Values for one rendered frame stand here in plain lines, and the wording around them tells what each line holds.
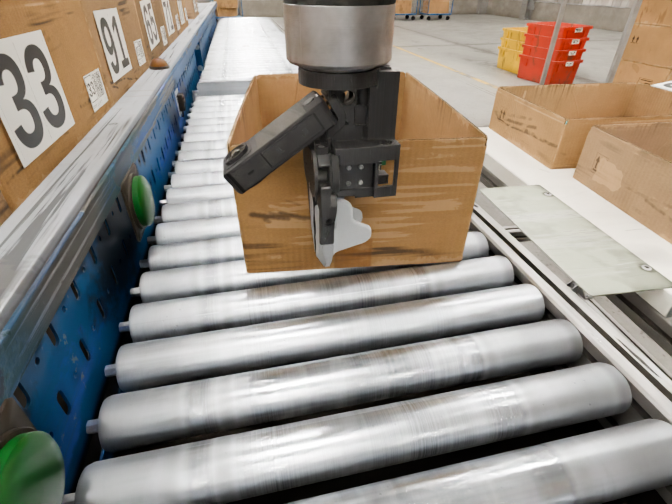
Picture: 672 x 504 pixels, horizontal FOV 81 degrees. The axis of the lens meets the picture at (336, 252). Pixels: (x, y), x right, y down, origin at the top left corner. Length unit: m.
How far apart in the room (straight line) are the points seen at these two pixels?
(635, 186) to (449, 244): 0.35
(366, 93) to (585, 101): 0.94
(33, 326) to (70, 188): 0.18
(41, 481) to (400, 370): 0.29
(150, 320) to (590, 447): 0.45
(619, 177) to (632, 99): 0.55
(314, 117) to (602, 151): 0.59
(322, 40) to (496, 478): 0.36
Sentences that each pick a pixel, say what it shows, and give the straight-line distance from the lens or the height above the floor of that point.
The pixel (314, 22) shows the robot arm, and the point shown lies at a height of 1.04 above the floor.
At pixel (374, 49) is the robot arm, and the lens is 0.34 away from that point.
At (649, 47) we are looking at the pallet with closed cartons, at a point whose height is 0.57.
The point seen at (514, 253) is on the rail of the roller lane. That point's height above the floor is 0.74.
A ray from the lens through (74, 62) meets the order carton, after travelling 0.71.
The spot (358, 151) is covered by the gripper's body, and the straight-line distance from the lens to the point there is 0.37.
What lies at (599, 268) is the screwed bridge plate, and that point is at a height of 0.75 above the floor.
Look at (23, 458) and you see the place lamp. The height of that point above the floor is 0.84.
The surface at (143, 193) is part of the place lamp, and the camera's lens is 0.60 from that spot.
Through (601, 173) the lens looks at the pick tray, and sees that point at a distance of 0.84.
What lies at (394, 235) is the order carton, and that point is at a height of 0.80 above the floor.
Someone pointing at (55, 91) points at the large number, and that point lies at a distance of 0.62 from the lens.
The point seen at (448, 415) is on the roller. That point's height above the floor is 0.75.
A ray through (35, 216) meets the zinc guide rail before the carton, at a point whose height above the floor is 0.89.
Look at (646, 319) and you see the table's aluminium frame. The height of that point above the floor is 0.69.
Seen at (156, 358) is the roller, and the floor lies 0.75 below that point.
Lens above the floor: 1.06
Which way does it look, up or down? 34 degrees down
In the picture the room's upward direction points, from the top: straight up
